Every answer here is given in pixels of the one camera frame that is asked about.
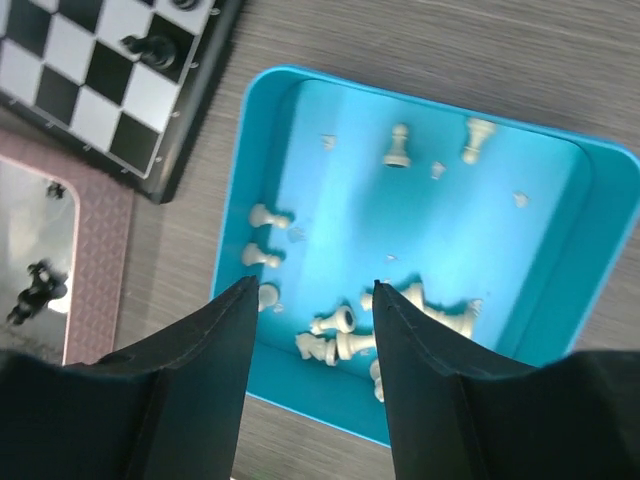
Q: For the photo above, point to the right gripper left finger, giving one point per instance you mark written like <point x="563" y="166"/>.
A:
<point x="166" y="407"/>

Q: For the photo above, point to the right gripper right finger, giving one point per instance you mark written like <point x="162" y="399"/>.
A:
<point x="456" y="410"/>

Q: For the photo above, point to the black chess piece in tin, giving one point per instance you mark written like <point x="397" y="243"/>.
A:
<point x="47" y="284"/>

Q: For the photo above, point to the black white chess board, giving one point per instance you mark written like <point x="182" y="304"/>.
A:
<point x="64" y="71"/>

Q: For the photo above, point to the black chess piece on board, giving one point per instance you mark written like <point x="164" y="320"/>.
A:
<point x="158" y="51"/>

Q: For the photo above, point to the blue plastic tray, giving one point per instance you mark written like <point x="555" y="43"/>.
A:
<point x="532" y="229"/>

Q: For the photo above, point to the pink metal tin tray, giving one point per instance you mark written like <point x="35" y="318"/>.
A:
<point x="54" y="207"/>

